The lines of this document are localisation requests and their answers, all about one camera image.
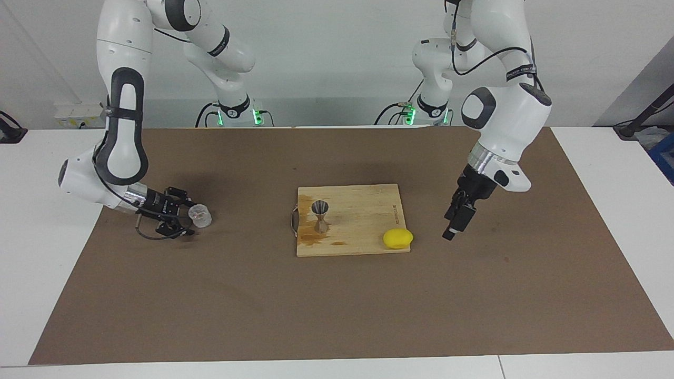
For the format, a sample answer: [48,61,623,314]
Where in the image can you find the steel double jigger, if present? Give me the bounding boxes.
[311,200,331,234]

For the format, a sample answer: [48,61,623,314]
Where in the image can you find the small clear glass cup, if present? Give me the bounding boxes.
[189,205,213,228]

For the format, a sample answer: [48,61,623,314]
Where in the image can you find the black tripod leg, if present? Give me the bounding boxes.
[613,84,674,140]

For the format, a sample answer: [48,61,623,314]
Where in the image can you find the clear plastic bag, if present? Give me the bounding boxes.
[635,126,665,151]

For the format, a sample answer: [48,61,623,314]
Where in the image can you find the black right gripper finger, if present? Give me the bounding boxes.
[155,217,195,237]
[164,186,196,210]

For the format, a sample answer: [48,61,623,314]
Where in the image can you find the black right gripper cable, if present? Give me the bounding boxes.
[92,26,214,241]

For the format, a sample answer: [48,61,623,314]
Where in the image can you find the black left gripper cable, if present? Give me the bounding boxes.
[450,0,540,95]

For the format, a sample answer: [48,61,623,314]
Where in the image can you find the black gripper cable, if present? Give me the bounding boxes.
[450,0,540,95]
[92,26,214,241]

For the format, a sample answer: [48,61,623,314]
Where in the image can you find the blue plastic box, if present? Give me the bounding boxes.
[649,132,674,185]

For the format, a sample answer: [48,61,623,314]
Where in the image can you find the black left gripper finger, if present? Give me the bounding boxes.
[443,192,477,242]

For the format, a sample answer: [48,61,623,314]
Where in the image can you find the black right base cable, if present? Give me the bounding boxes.
[195,102,222,128]

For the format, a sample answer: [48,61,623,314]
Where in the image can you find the white power strip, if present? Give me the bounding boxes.
[54,103,108,128]

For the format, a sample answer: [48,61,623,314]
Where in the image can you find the black clamp mount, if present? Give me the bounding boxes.
[0,111,28,144]

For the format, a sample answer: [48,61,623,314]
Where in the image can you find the black left base cable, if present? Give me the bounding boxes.
[374,102,417,126]

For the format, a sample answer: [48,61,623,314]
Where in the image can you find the brown paper table mat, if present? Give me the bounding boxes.
[29,125,674,365]

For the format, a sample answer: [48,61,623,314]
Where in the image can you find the black base cable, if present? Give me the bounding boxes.
[195,102,222,128]
[374,102,417,126]

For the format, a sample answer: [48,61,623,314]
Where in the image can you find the yellow lemon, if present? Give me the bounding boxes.
[383,228,414,250]

